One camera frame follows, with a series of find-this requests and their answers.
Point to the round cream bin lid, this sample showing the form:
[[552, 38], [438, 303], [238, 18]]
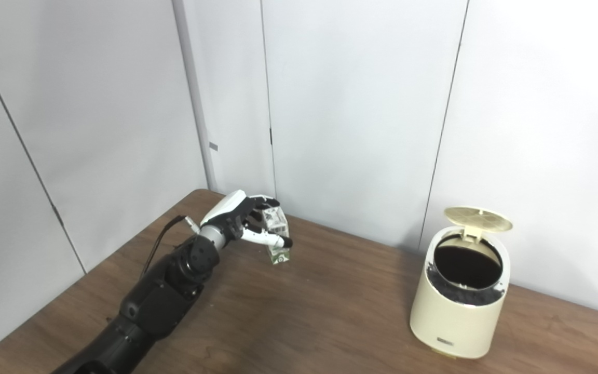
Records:
[[478, 219]]

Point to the cream-colored trash bin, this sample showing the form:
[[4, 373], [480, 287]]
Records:
[[454, 324]]

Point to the black bin liner bag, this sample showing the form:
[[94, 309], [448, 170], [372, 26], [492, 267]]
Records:
[[465, 267]]

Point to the white green milk carton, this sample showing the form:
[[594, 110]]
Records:
[[279, 255]]

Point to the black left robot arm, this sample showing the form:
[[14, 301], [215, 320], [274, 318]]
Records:
[[153, 301]]

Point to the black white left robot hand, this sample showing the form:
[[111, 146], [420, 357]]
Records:
[[223, 208]]

